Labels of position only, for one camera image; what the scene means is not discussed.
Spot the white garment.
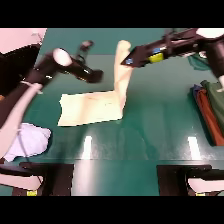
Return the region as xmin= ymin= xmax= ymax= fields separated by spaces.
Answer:
xmin=3 ymin=122 xmax=53 ymax=163

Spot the black garment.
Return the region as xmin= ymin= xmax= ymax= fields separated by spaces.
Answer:
xmin=0 ymin=44 xmax=42 ymax=98

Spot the dark green garment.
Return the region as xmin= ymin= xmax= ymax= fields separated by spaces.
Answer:
xmin=200 ymin=79 xmax=224 ymax=128

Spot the pink garment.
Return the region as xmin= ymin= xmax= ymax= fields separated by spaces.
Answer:
xmin=0 ymin=27 xmax=48 ymax=55

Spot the orange garment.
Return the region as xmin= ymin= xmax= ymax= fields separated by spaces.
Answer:
xmin=195 ymin=87 xmax=224 ymax=147

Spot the teal garment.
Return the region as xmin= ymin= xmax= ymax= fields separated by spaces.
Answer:
xmin=187 ymin=53 xmax=212 ymax=72

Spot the cream garment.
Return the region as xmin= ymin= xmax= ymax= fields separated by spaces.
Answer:
xmin=57 ymin=39 xmax=133 ymax=128

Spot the blue garment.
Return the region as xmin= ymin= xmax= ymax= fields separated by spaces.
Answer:
xmin=190 ymin=84 xmax=202 ymax=100

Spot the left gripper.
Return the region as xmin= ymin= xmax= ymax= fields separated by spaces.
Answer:
xmin=75 ymin=63 xmax=104 ymax=84

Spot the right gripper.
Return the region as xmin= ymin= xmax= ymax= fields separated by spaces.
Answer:
xmin=133 ymin=37 xmax=170 ymax=68

